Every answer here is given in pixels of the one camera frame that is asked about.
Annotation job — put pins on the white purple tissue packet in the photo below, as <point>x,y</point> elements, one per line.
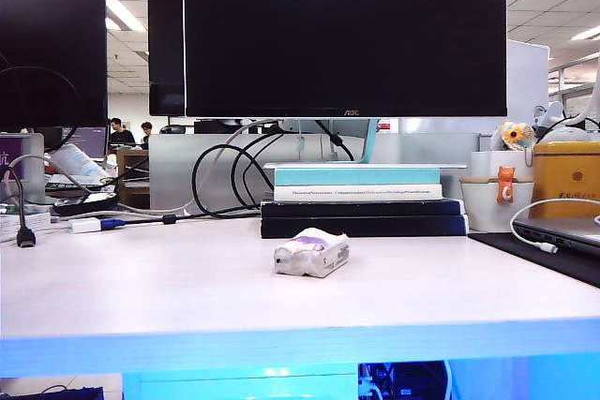
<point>309,255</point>

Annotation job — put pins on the thin black book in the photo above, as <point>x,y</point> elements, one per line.
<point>361,208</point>

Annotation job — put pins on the white adapter box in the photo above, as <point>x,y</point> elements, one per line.
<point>85,225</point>

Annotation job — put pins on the white book with small print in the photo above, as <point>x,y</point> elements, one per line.
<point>356,193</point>

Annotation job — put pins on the person in black shirt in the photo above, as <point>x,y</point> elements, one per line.
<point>121,135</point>

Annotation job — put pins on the silver device with purple screen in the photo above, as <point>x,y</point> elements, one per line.
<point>33,170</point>

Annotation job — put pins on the plush toy with sunflower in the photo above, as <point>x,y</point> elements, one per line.
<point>513,137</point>

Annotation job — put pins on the white plastic bottle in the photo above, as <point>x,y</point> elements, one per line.
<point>77,161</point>

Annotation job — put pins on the grey desk partition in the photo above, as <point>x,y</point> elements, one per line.
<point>173,170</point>

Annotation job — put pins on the teal book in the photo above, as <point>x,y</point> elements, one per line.
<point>356,177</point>

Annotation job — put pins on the black monitor with white label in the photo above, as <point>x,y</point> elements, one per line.
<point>165,48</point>

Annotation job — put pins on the black desk mat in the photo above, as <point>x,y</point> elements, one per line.
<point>539,257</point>

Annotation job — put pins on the black bag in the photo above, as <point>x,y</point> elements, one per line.
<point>56,394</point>

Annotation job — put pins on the thick black book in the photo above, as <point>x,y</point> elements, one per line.
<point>361,226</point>

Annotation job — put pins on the silver laptop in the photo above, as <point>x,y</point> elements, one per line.
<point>567,231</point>

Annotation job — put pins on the blue VGA connector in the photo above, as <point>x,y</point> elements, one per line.
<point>112,223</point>

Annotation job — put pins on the large black AOC monitor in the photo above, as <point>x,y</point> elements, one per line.
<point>344,34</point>

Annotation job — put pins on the orange cat clip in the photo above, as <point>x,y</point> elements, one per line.
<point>505,187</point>

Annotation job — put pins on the flat black pad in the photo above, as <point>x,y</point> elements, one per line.
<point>84,205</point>

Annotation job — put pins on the white partition panel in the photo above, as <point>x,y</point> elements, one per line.
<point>527,86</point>

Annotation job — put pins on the yellow tin box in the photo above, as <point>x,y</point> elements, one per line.
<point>567,180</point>

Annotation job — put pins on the white square container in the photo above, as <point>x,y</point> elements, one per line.
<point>483,165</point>

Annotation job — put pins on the stack of white papers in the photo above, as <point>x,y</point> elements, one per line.
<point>19,222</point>

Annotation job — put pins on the person with dark hair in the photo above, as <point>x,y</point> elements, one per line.
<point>146,133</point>

